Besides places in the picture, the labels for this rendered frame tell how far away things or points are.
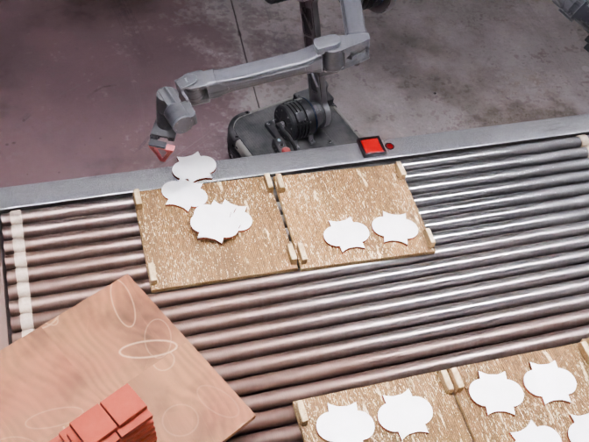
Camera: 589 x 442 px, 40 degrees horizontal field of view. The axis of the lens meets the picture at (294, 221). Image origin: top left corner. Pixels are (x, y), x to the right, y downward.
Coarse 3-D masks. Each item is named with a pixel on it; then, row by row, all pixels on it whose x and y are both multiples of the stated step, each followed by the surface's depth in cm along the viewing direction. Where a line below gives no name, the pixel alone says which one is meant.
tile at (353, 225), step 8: (336, 224) 237; (344, 224) 237; (352, 224) 237; (360, 224) 238; (328, 232) 234; (336, 232) 234; (344, 232) 235; (352, 232) 235; (360, 232) 236; (368, 232) 236; (328, 240) 232; (336, 240) 233; (344, 240) 233; (352, 240) 233; (360, 240) 234; (344, 248) 231; (352, 248) 233; (360, 248) 233
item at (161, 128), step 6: (156, 114) 213; (162, 114) 210; (156, 120) 215; (162, 120) 211; (156, 126) 214; (162, 126) 213; (168, 126) 213; (156, 132) 213; (162, 132) 213; (168, 132) 213; (174, 132) 214; (156, 138) 213; (168, 138) 213; (174, 138) 213
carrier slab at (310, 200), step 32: (288, 192) 243; (320, 192) 245; (352, 192) 246; (384, 192) 248; (288, 224) 236; (320, 224) 237; (416, 224) 242; (320, 256) 230; (352, 256) 231; (384, 256) 232
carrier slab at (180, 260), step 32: (160, 192) 237; (224, 192) 240; (256, 192) 242; (160, 224) 230; (256, 224) 234; (160, 256) 223; (192, 256) 224; (224, 256) 225; (256, 256) 227; (160, 288) 216
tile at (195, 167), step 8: (184, 160) 248; (192, 160) 248; (200, 160) 248; (208, 160) 249; (176, 168) 245; (184, 168) 246; (192, 168) 246; (200, 168) 246; (208, 168) 247; (176, 176) 243; (184, 176) 244; (192, 176) 244; (200, 176) 244; (208, 176) 245
